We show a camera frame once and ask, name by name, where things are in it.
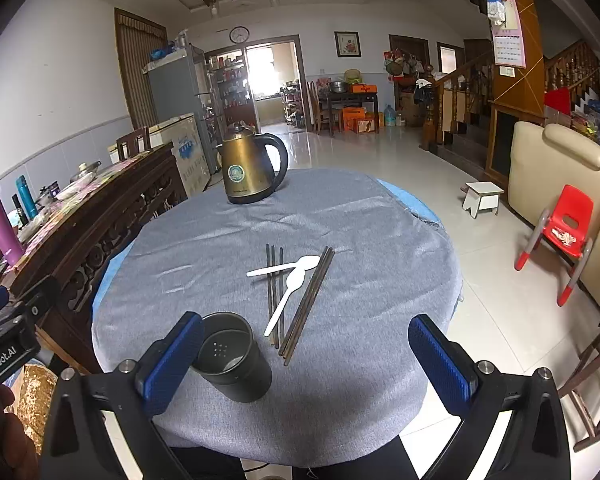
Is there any black cylindrical utensil holder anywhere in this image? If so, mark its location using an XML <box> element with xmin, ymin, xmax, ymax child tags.
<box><xmin>192</xmin><ymin>312</ymin><xmax>272</xmax><ymax>403</ymax></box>

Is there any dark chopstick pair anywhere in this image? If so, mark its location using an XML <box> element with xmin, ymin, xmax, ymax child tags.
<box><xmin>282</xmin><ymin>247</ymin><xmax>336</xmax><ymax>366</ymax></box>
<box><xmin>277</xmin><ymin>245</ymin><xmax>330</xmax><ymax>359</ymax></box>

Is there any white plastic spoon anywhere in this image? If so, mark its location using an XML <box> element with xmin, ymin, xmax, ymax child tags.
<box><xmin>247</xmin><ymin>255</ymin><xmax>321</xmax><ymax>278</ymax></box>
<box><xmin>264</xmin><ymin>266</ymin><xmax>306</xmax><ymax>337</ymax></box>

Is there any person's left hand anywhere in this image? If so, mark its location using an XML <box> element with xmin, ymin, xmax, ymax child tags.
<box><xmin>0</xmin><ymin>385</ymin><xmax>40</xmax><ymax>479</ymax></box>

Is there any teal thermos bottle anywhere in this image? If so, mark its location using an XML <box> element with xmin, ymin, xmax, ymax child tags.
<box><xmin>16</xmin><ymin>174</ymin><xmax>38</xmax><ymax>220</ymax></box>

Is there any purple water bottle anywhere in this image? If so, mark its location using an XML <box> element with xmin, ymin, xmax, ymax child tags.
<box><xmin>0</xmin><ymin>178</ymin><xmax>26</xmax><ymax>267</ymax></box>

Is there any red plastic child chair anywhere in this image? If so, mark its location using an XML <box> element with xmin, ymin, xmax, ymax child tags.
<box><xmin>514</xmin><ymin>184</ymin><xmax>594</xmax><ymax>307</ymax></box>

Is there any grey tablecloth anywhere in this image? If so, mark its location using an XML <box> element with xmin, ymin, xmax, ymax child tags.
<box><xmin>92</xmin><ymin>169</ymin><xmax>462</xmax><ymax>467</ymax></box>

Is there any gold electric kettle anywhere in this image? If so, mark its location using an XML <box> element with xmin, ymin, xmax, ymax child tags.
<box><xmin>219</xmin><ymin>122</ymin><xmax>288</xmax><ymax>205</ymax></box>

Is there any small white step stool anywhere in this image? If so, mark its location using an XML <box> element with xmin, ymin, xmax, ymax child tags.
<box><xmin>462</xmin><ymin>181</ymin><xmax>504</xmax><ymax>219</ymax></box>

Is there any white chest freezer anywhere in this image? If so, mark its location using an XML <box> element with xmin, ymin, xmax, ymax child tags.
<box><xmin>107</xmin><ymin>112</ymin><xmax>212</xmax><ymax>198</ymax></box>

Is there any cream leather sofa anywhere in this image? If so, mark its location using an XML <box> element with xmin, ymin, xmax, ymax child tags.
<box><xmin>507</xmin><ymin>122</ymin><xmax>600</xmax><ymax>306</ymax></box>

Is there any grey refrigerator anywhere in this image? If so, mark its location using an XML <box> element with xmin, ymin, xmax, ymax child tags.
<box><xmin>142</xmin><ymin>44</ymin><xmax>221</xmax><ymax>174</ymax></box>

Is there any orange box under table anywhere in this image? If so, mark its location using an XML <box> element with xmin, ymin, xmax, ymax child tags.
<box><xmin>341</xmin><ymin>107</ymin><xmax>366</xmax><ymax>132</ymax></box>

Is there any wooden stair railing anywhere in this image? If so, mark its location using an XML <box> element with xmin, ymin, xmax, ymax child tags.
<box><xmin>420</xmin><ymin>51</ymin><xmax>494</xmax><ymax>152</ymax></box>

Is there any dark wooden side table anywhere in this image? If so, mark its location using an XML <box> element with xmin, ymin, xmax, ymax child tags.
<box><xmin>318</xmin><ymin>91</ymin><xmax>382</xmax><ymax>136</ymax></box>

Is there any blue water jug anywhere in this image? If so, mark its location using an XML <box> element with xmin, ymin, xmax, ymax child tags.
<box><xmin>384</xmin><ymin>104</ymin><xmax>396</xmax><ymax>127</ymax></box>

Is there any round wall clock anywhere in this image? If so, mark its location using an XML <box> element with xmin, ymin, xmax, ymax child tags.
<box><xmin>228</xmin><ymin>26</ymin><xmax>250</xmax><ymax>44</ymax></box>

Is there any pink wall calendar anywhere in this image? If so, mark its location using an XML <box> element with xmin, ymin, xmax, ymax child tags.
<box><xmin>486</xmin><ymin>0</ymin><xmax>527</xmax><ymax>68</ymax></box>

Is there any framed wall picture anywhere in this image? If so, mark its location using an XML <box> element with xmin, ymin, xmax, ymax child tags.
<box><xmin>335</xmin><ymin>32</ymin><xmax>362</xmax><ymax>58</ymax></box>

